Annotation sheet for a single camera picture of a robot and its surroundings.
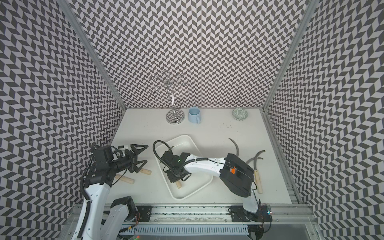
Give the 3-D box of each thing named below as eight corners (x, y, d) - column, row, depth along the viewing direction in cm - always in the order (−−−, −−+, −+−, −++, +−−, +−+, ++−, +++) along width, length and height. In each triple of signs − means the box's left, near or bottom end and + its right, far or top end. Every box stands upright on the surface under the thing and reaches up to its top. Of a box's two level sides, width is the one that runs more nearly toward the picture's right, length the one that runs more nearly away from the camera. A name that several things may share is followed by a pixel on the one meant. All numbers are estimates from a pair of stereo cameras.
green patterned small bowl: (232, 119, 113) (233, 115, 109) (231, 112, 118) (232, 108, 114) (246, 119, 113) (248, 115, 109) (245, 112, 118) (246, 108, 114)
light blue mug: (188, 125, 110) (187, 120, 105) (189, 112, 119) (188, 106, 114) (200, 126, 110) (200, 120, 105) (200, 112, 119) (200, 106, 114)
